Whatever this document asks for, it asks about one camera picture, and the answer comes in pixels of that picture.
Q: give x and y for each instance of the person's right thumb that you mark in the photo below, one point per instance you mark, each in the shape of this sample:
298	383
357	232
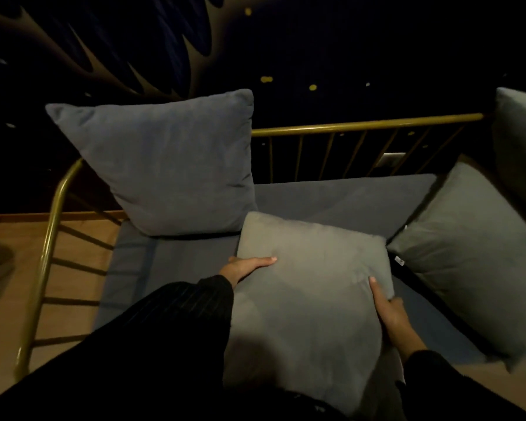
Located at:
378	291

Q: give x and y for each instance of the light grey square cushion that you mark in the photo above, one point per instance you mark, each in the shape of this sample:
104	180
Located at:
309	311

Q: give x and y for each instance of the gold metal sofa frame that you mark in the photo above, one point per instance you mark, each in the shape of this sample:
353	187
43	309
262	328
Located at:
48	258

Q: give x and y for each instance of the grey back cushion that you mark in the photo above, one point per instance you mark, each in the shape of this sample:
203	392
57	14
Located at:
519	144

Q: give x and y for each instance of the person's left forearm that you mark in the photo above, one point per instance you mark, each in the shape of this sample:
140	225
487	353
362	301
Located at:
127	350

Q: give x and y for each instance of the person's right forearm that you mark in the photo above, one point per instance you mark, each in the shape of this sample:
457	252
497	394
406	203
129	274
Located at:
447	385

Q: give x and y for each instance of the blue-grey seat cushion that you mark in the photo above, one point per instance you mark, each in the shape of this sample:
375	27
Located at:
333	206

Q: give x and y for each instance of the person's right hand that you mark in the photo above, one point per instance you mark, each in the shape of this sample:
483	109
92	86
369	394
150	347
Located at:
392	313

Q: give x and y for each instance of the grey cushion with white tag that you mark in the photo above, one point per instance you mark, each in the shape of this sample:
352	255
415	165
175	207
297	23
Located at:
469	258

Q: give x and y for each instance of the person's left thumb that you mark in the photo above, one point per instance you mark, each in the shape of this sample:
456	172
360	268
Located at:
258	262

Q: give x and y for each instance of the large blue-grey square cushion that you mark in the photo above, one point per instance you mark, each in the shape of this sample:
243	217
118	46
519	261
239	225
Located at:
166	164

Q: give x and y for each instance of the person's left hand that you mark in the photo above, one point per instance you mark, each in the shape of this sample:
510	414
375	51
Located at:
239	267

